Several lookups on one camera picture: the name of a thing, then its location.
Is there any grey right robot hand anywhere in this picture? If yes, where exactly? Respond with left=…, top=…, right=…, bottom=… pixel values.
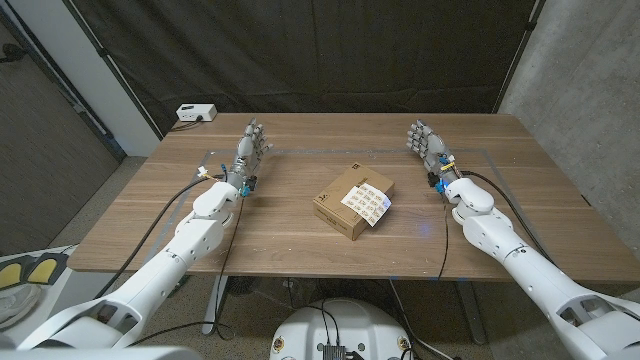
left=405, top=118, right=463, bottom=195

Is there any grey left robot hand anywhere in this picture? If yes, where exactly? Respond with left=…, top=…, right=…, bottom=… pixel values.
left=227, top=117, right=275, bottom=197

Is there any postage stamp sheet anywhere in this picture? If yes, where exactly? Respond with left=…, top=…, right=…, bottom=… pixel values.
left=340, top=182, right=393, bottom=228

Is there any brown cardboard box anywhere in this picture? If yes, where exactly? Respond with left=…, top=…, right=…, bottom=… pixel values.
left=312, top=163, right=396, bottom=242

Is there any white power strip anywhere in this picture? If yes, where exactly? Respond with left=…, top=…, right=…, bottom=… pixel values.
left=175, top=103, right=218, bottom=123

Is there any black backdrop curtain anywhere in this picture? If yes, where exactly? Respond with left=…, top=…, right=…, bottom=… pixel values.
left=69, top=0, right=539, bottom=135

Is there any black backdrop stand pole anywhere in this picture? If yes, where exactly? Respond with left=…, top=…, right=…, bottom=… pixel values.
left=492, top=0, right=547, bottom=114
left=62, top=0, right=165, bottom=141

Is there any grey table leg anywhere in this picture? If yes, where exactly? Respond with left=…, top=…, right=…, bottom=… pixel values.
left=202, top=275, right=229, bottom=335
left=453, top=280, right=487, bottom=345

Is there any white robot torso base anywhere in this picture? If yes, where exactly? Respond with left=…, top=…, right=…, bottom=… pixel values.
left=269, top=298, right=414, bottom=360

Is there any yellow black foot pedal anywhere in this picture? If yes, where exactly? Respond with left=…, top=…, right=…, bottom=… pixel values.
left=0, top=259, right=26, bottom=291
left=24, top=253, right=69, bottom=286

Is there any white sneaker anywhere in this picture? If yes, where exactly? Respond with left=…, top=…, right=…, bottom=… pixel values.
left=0, top=284, right=44, bottom=329

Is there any black power strip cord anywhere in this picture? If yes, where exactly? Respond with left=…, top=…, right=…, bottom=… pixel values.
left=169, top=115, right=204, bottom=133

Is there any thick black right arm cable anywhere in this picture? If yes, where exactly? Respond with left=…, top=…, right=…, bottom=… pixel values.
left=458, top=170, right=556, bottom=265

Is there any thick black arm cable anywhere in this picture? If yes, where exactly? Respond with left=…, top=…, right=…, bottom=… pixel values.
left=93, top=174, right=224, bottom=300
left=458, top=170, right=556, bottom=265

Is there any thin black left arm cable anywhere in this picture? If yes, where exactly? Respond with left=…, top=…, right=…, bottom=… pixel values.
left=130, top=195, right=246, bottom=346

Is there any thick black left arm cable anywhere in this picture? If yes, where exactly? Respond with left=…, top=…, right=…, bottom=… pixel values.
left=93, top=174, right=224, bottom=300

